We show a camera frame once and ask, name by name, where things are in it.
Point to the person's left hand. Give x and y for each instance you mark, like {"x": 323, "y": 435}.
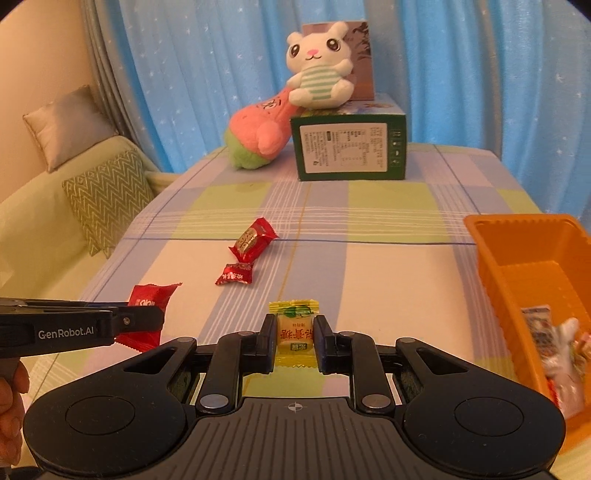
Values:
{"x": 11, "y": 415}

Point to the clear black-printed snack packet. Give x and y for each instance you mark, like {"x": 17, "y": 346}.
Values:
{"x": 538, "y": 332}

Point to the dark red wrapped candy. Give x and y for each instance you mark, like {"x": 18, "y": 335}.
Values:
{"x": 235, "y": 273}

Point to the grey curtain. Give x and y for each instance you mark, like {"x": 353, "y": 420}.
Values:
{"x": 111, "y": 69}

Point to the grey cushion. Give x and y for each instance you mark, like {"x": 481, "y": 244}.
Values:
{"x": 69, "y": 124}

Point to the brown printed box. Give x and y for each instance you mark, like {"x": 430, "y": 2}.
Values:
{"x": 362, "y": 64}

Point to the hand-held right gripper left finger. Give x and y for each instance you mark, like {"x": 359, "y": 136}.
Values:
{"x": 268, "y": 341}

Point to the clear-wrapped brown candy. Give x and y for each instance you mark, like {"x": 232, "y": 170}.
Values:
{"x": 563, "y": 344}

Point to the red cartoon snack packet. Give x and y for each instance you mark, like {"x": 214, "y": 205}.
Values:
{"x": 570, "y": 397}

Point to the green printed carton box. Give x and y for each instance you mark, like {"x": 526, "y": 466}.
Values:
{"x": 351, "y": 147}

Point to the light green sofa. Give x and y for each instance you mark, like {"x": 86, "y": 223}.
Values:
{"x": 32, "y": 221}

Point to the large red snack packet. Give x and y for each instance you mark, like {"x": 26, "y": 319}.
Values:
{"x": 147, "y": 297}

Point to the long red gold snack packet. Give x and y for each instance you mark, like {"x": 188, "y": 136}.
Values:
{"x": 251, "y": 241}

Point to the yellow candy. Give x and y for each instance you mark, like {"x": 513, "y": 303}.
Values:
{"x": 294, "y": 334}

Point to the orange plastic tray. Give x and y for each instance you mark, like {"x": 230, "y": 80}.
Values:
{"x": 512, "y": 258}

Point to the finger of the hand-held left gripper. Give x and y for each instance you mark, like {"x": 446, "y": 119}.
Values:
{"x": 69, "y": 302}
{"x": 138, "y": 319}

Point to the green zigzag cushion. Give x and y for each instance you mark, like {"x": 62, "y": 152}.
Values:
{"x": 108, "y": 198}

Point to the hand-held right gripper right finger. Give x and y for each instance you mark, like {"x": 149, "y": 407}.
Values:
{"x": 323, "y": 344}

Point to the blue starry curtain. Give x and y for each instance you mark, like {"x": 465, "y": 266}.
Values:
{"x": 207, "y": 69}

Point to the pink starfish plush toy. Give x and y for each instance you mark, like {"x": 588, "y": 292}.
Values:
{"x": 258, "y": 134}

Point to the white bunny plush toy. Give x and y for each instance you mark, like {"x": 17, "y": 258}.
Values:
{"x": 318, "y": 69}

